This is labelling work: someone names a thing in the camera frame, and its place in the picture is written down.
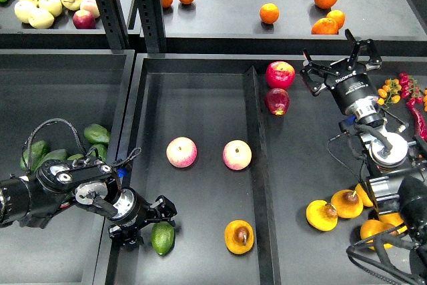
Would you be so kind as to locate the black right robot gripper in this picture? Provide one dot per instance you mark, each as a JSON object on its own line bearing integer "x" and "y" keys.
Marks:
{"x": 347, "y": 80}

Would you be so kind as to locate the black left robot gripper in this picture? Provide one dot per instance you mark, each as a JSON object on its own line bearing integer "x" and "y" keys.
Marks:
{"x": 140, "y": 214}

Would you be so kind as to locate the yellow pear brown stem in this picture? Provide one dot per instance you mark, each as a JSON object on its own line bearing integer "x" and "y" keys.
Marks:
{"x": 239, "y": 237}

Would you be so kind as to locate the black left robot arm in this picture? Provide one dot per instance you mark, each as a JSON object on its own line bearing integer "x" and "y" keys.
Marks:
{"x": 89, "y": 183}

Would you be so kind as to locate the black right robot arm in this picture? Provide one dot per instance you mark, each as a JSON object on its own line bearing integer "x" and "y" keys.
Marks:
{"x": 396, "y": 182}

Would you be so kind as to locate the green avocado round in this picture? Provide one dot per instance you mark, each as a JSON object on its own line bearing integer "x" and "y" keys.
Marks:
{"x": 75, "y": 157}

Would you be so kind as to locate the green avocado top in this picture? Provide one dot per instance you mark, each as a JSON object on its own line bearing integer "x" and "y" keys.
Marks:
{"x": 97, "y": 134}

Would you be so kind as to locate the yellow pear middle pile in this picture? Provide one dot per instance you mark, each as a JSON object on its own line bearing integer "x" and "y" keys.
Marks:
{"x": 347, "y": 203}

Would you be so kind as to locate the yellow pear left pile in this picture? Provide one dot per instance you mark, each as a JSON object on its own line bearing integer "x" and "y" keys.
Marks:
{"x": 322, "y": 215}

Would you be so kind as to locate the pale yellow pear left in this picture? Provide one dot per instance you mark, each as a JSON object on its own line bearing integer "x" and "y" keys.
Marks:
{"x": 22, "y": 10}

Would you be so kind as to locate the orange front right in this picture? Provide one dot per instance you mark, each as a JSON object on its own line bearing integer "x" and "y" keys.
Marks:
{"x": 325, "y": 26}

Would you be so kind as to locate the orange cherry tomato bunch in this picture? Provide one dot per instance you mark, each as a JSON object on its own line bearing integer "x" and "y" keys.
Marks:
{"x": 389, "y": 93}

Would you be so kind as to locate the small orange right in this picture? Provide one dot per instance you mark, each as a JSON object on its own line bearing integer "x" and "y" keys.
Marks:
{"x": 338, "y": 16}

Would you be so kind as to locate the red apple upper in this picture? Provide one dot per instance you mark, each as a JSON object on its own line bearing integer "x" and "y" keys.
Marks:
{"x": 280, "y": 74}

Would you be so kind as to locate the dark red apple lower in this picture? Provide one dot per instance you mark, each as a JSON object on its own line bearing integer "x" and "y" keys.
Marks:
{"x": 277, "y": 101}

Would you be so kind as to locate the pink apple left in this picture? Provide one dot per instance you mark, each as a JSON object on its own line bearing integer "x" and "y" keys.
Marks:
{"x": 181, "y": 152}

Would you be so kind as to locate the pink apple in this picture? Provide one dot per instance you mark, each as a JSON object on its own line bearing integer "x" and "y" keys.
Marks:
{"x": 181, "y": 152}
{"x": 237, "y": 155}

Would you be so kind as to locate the orange middle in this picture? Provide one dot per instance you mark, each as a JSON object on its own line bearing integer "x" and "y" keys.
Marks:
{"x": 269, "y": 13}

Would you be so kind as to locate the red chili pepper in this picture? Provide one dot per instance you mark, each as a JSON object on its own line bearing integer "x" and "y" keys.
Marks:
{"x": 419, "y": 122}

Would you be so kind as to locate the pink apple right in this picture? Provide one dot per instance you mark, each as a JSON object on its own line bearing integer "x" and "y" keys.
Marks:
{"x": 237, "y": 155}

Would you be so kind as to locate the black center tray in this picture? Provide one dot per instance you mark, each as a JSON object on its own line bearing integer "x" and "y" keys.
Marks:
{"x": 296, "y": 158}

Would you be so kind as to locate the red apple on shelf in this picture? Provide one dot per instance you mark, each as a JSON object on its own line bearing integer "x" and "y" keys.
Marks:
{"x": 83, "y": 19}

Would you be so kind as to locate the black shelf post right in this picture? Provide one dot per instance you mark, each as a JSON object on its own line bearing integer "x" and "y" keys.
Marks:
{"x": 151, "y": 17}

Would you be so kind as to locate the black shelf post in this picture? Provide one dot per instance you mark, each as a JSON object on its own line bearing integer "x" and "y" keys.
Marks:
{"x": 114, "y": 24}
{"x": 151, "y": 17}

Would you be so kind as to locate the black shelf post left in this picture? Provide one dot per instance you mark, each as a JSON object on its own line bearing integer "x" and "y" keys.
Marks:
{"x": 114, "y": 24}

